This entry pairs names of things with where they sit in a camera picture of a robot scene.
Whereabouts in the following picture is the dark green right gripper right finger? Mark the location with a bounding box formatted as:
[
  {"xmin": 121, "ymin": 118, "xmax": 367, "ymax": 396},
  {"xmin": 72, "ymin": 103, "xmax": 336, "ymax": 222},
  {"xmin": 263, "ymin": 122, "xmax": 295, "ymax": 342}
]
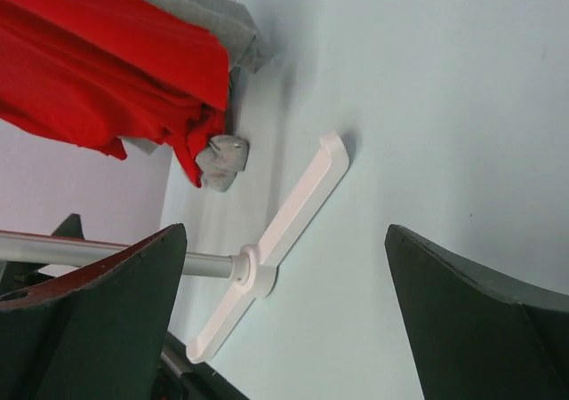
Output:
[{"xmin": 385, "ymin": 225, "xmax": 568, "ymax": 399}]

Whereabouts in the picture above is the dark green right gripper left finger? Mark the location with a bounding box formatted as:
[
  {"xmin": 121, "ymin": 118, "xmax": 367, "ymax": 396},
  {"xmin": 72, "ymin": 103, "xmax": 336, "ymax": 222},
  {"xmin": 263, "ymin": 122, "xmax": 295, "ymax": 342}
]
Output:
[{"xmin": 1, "ymin": 224, "xmax": 187, "ymax": 399}]

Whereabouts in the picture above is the red t shirt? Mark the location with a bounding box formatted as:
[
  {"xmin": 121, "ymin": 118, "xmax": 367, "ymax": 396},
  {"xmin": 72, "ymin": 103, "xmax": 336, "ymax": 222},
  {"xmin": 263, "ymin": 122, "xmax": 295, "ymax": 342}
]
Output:
[{"xmin": 1, "ymin": 0, "xmax": 229, "ymax": 185}]

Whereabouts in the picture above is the white clothes rack with poles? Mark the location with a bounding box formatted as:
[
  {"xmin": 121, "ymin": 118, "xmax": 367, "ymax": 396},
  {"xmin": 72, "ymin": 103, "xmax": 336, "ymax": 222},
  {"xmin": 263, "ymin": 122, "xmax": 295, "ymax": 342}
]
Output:
[{"xmin": 1, "ymin": 132, "xmax": 349, "ymax": 364}]

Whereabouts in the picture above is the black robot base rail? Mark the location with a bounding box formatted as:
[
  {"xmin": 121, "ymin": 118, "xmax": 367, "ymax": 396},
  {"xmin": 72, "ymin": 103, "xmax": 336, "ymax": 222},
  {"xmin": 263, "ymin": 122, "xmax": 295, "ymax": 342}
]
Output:
[{"xmin": 0, "ymin": 212, "xmax": 250, "ymax": 400}]

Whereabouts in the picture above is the grey t shirt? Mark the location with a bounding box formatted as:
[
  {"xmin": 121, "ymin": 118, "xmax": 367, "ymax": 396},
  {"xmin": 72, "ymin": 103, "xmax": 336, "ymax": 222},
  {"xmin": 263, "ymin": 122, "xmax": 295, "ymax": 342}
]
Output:
[{"xmin": 143, "ymin": 0, "xmax": 274, "ymax": 192}]

